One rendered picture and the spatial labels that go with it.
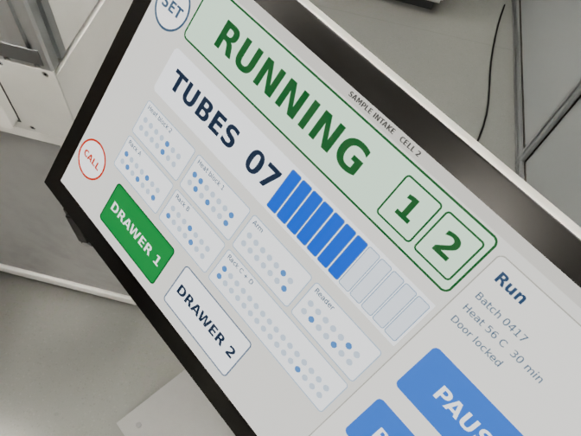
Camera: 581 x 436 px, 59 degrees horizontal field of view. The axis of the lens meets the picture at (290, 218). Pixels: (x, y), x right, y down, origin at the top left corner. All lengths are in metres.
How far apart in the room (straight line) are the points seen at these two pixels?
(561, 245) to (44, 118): 0.69
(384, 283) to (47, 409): 1.26
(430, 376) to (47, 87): 0.60
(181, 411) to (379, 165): 1.15
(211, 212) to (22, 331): 1.22
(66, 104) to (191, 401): 0.89
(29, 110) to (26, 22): 0.18
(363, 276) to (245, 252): 0.10
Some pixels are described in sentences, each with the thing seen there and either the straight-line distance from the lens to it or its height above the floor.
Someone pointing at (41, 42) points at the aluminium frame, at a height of 0.99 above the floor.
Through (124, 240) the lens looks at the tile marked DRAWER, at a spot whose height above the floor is 0.99.
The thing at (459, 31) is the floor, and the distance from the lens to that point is 2.48.
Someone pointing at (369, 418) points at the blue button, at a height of 1.05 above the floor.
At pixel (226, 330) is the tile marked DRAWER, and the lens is 0.46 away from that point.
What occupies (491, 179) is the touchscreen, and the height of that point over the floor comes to 1.19.
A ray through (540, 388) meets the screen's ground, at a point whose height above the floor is 1.14.
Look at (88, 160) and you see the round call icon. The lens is 0.55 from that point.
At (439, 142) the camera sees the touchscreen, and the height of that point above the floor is 1.19.
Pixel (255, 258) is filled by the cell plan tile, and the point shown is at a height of 1.07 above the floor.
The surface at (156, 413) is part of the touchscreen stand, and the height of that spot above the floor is 0.03.
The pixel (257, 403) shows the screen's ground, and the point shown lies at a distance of 0.46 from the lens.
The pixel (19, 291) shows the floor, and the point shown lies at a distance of 1.67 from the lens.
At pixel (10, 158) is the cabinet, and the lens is 1.02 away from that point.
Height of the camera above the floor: 1.45
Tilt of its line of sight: 60 degrees down
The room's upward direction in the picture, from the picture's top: 12 degrees clockwise
